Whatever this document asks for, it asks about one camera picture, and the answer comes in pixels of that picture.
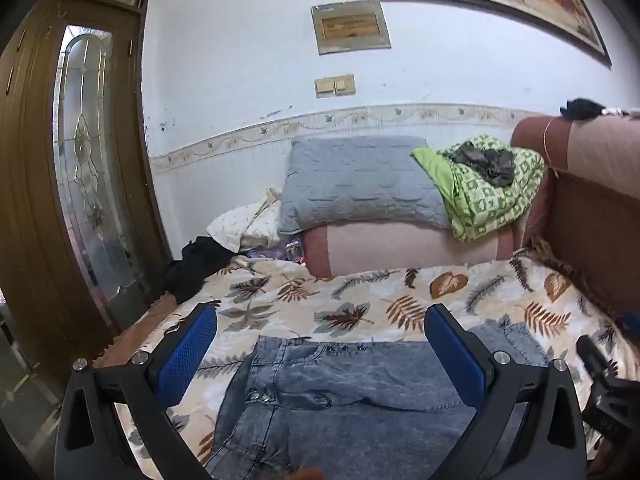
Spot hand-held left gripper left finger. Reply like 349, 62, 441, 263
54, 302, 221, 480

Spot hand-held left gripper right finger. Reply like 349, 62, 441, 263
424, 302, 587, 480

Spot grey denim pants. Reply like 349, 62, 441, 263
205, 322, 551, 480

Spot black garment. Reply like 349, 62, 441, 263
162, 236, 236, 306

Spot pink maroon sofa backrest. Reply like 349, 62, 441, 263
510, 115, 640, 321

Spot pink maroon sofa bolster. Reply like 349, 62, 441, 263
302, 210, 531, 281

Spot leaf print blanket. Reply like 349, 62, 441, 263
100, 255, 626, 480

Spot purple plastic packets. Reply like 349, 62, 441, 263
247, 237, 306, 264

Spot white floral pillow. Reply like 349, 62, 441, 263
206, 187, 283, 253

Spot green patterned blanket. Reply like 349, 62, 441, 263
411, 134, 547, 243

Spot dark olive cloth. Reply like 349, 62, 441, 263
447, 141, 516, 187

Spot grey quilted pillow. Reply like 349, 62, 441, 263
277, 135, 453, 236

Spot wooden door with glass panel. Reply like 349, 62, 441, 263
0, 0, 173, 386

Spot small black cloth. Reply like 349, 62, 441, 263
559, 98, 606, 121

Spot yellow cord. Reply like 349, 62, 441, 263
543, 117, 562, 179

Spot framed wall plaque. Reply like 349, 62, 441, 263
311, 1, 392, 56

